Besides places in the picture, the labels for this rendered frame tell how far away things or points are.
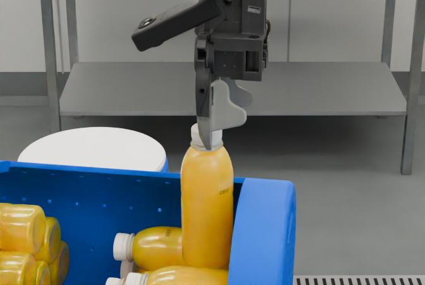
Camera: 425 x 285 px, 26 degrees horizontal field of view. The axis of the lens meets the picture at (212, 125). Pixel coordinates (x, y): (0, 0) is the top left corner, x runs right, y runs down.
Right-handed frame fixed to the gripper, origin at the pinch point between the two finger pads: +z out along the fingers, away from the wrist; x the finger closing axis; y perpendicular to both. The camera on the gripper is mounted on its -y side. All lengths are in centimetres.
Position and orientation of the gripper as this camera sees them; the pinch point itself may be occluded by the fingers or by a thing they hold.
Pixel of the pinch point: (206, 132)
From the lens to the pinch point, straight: 116.3
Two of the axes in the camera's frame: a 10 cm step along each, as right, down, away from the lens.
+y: 9.9, 0.7, -1.4
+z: 0.0, 9.2, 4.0
